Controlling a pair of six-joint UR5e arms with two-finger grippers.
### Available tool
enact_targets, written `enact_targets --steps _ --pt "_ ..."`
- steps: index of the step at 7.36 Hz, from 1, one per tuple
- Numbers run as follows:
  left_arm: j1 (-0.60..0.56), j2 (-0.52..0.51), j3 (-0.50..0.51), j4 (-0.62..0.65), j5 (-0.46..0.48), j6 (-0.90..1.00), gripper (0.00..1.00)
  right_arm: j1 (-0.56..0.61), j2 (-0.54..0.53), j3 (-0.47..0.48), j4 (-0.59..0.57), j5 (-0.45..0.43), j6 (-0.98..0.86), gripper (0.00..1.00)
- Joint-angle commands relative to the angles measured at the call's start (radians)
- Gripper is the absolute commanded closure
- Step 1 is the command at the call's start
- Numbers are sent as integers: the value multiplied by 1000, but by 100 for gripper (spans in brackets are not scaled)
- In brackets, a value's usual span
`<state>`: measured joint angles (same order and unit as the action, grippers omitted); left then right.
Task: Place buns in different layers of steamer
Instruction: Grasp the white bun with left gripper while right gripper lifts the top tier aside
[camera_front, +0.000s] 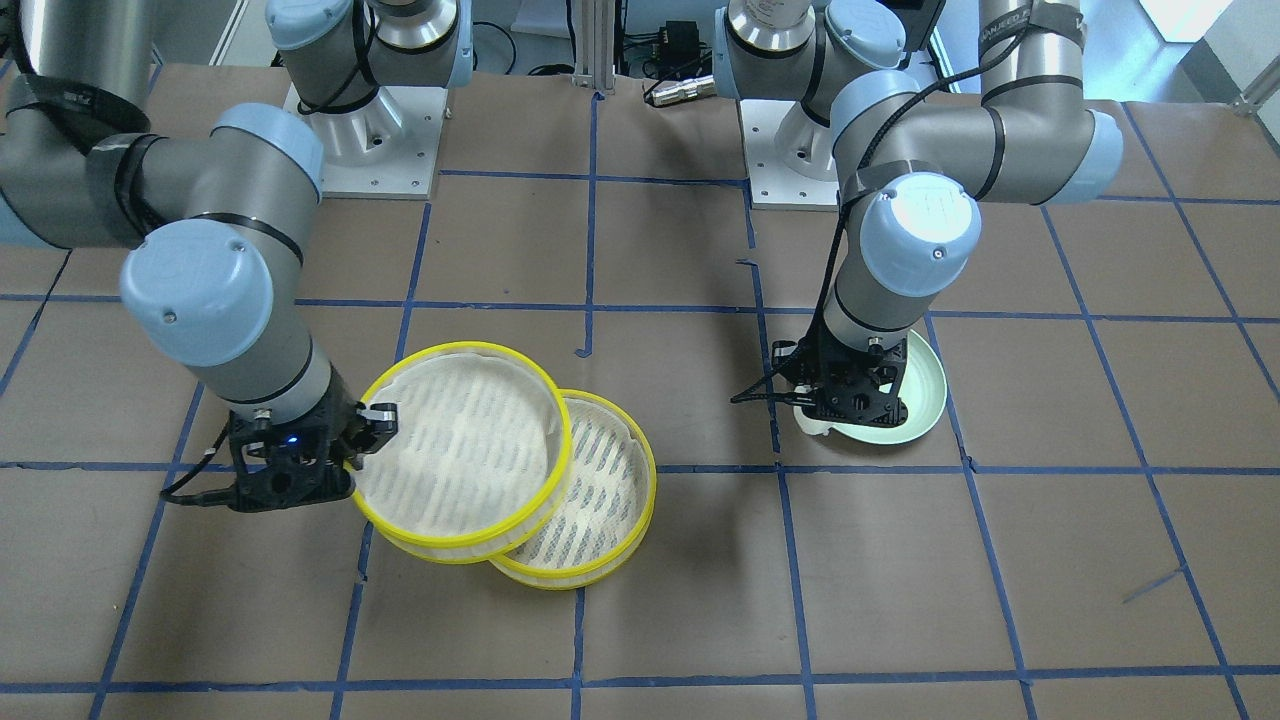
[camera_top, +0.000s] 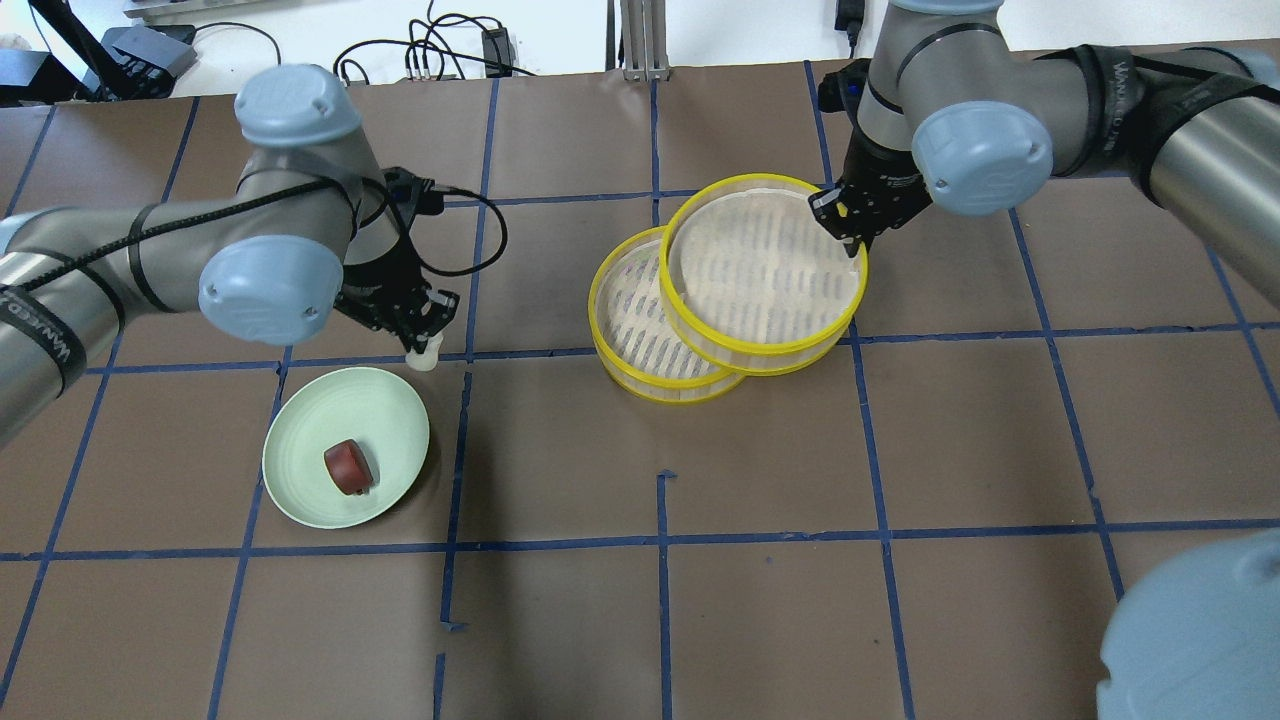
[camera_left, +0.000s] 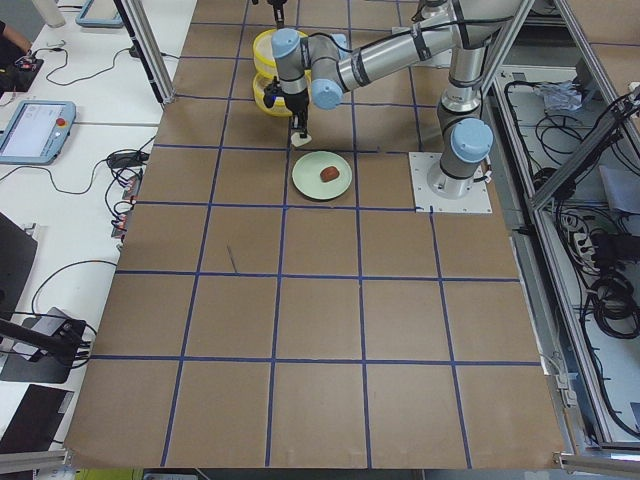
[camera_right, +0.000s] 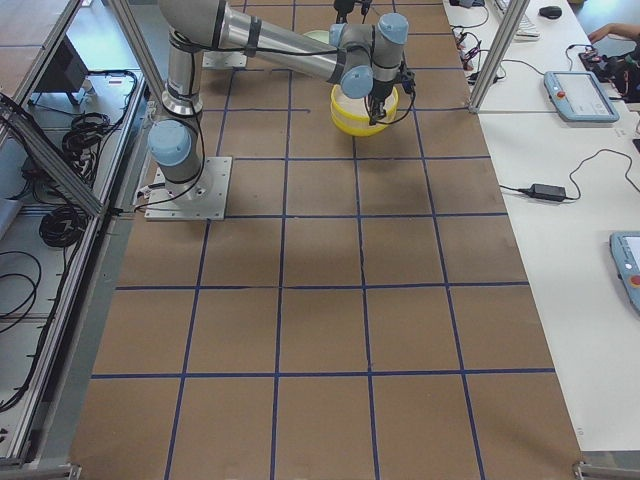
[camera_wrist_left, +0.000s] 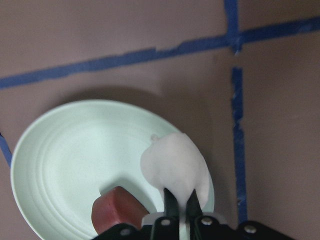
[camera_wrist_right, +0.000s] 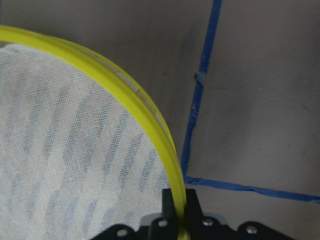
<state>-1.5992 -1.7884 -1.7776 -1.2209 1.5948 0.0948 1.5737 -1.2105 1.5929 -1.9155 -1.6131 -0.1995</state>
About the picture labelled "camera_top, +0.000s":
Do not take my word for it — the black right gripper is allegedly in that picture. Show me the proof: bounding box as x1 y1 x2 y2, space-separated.
808 126 933 258

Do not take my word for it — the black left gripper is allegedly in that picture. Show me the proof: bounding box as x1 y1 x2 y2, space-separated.
335 168 460 354

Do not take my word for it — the white bun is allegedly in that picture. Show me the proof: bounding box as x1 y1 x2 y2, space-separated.
404 334 443 373

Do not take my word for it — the white top steamer cloth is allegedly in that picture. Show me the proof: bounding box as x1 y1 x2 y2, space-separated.
668 184 865 347

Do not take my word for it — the white steamer cloth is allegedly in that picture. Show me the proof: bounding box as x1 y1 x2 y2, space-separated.
668 184 865 347
598 237 736 386

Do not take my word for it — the yellow top steamer layer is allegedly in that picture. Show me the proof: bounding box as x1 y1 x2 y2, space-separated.
658 173 870 378

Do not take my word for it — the yellow steamer layer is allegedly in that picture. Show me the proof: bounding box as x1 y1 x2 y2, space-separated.
588 225 746 405
658 173 870 378

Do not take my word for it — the brown bun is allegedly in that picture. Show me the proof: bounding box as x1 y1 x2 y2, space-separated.
323 438 375 496

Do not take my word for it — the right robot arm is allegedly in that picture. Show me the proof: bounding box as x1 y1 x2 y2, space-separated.
809 1 1279 719

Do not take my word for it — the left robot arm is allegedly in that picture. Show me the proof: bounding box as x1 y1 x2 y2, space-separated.
1 64 460 442

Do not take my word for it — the yellow bottom steamer layer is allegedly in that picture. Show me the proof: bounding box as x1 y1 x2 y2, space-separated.
588 225 746 405

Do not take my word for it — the white bottom steamer cloth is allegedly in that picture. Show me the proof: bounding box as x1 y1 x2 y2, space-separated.
598 237 736 386

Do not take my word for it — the light green plate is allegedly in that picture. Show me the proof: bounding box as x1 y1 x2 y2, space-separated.
261 366 431 530

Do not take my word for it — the aluminium frame post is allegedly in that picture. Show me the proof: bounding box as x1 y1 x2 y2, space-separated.
620 1 671 82

